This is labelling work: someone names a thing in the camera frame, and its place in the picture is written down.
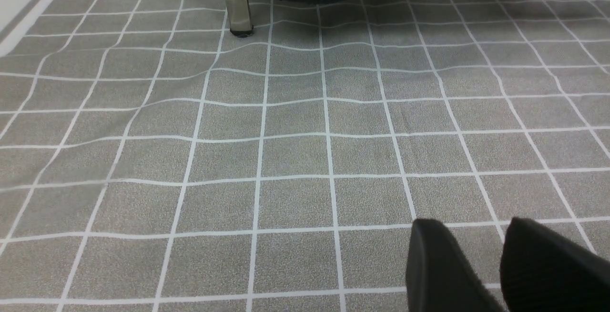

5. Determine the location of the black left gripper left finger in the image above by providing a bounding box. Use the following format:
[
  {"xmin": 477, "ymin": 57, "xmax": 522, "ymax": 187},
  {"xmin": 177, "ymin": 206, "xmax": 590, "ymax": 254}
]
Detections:
[{"xmin": 406, "ymin": 219, "xmax": 503, "ymax": 312}]

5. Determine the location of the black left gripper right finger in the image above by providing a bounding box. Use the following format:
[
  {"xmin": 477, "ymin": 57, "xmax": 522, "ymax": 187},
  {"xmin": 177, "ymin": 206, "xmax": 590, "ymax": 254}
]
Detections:
[{"xmin": 500, "ymin": 217, "xmax": 610, "ymax": 312}]

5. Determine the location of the grey checkered floor cloth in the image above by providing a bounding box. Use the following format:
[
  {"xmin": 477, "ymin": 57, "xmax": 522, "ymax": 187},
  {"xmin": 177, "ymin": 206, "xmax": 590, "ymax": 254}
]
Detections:
[{"xmin": 0, "ymin": 0, "xmax": 610, "ymax": 312}]

